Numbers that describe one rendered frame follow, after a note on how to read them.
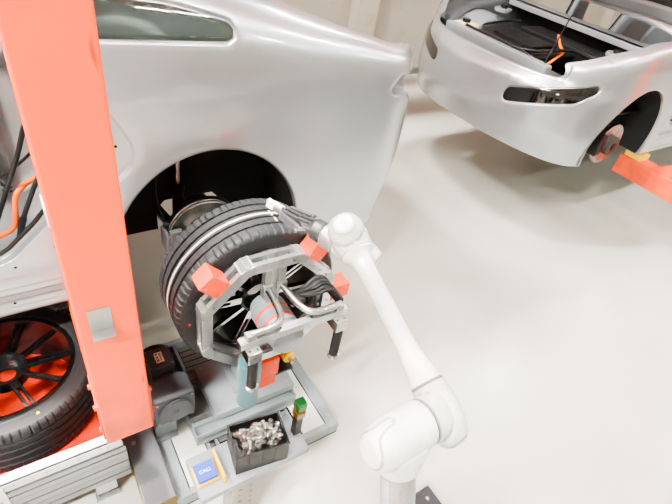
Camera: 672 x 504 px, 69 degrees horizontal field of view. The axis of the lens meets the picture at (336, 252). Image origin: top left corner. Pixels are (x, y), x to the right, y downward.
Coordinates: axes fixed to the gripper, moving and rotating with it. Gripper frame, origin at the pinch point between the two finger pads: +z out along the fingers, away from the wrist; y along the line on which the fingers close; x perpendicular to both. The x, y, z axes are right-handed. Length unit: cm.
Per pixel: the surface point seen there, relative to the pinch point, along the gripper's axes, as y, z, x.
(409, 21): 534, 181, 11
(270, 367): 3, -13, -74
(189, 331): -24, 9, -51
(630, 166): 339, -122, -11
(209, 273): -26.3, 2.9, -18.2
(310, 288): 0.8, -21.3, -23.7
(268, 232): -2.2, -0.9, -9.5
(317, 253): 8.9, -16.4, -14.5
